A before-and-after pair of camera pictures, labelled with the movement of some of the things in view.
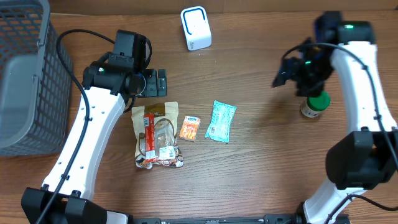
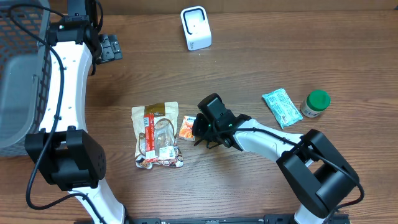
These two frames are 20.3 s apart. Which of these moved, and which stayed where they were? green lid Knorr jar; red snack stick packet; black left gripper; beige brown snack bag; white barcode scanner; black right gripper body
Moved: black left gripper; black right gripper body
Stayed: red snack stick packet; white barcode scanner; beige brown snack bag; green lid Knorr jar
